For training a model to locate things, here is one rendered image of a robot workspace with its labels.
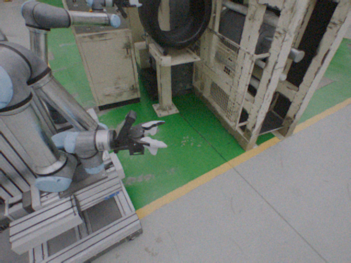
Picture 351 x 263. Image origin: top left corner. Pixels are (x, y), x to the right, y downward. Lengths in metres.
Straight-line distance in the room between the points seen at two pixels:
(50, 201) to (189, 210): 1.00
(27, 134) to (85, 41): 1.70
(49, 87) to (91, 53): 1.62
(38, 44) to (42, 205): 0.87
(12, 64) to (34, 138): 0.23
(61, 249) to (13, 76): 1.14
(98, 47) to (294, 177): 2.25
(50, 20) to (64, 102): 0.63
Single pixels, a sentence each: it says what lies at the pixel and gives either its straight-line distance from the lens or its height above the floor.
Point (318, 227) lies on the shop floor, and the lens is 2.00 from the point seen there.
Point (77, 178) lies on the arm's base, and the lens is 1.11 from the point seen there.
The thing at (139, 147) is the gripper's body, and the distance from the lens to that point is 0.76.
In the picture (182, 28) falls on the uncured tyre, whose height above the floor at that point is 0.99.
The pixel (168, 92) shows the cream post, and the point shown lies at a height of 0.27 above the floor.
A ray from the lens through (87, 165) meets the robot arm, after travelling 0.85.
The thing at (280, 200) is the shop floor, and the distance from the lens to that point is 1.99.
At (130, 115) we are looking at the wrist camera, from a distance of 0.70.
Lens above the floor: 1.58
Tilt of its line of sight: 42 degrees down
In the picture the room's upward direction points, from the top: straight up
